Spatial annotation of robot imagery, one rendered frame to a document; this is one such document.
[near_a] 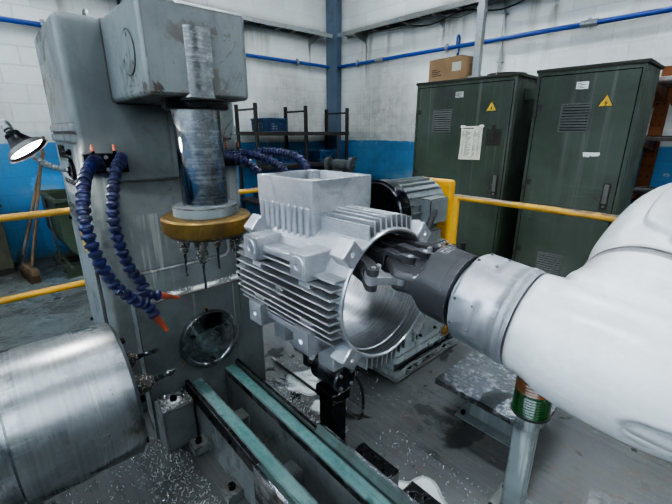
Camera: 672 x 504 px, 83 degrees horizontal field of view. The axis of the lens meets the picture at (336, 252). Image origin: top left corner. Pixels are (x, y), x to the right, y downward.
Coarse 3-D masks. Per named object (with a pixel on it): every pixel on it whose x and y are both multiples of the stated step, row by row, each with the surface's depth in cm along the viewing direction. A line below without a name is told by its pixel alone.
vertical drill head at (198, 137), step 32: (192, 32) 66; (192, 64) 68; (192, 96) 69; (192, 128) 71; (192, 160) 72; (224, 160) 77; (192, 192) 74; (224, 192) 78; (192, 224) 72; (224, 224) 73
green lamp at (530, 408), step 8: (520, 392) 65; (512, 400) 68; (520, 400) 65; (528, 400) 64; (536, 400) 63; (544, 400) 63; (520, 408) 65; (528, 408) 64; (536, 408) 64; (544, 408) 64; (528, 416) 65; (536, 416) 64; (544, 416) 64
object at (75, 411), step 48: (96, 336) 65; (0, 384) 55; (48, 384) 57; (96, 384) 60; (144, 384) 68; (0, 432) 53; (48, 432) 55; (96, 432) 59; (144, 432) 64; (0, 480) 53; (48, 480) 56
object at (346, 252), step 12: (252, 216) 53; (252, 228) 51; (264, 228) 52; (420, 228) 46; (348, 240) 39; (336, 252) 39; (348, 252) 39; (360, 252) 40; (348, 264) 39; (420, 324) 51; (336, 348) 43; (348, 348) 43; (336, 360) 43; (348, 360) 42
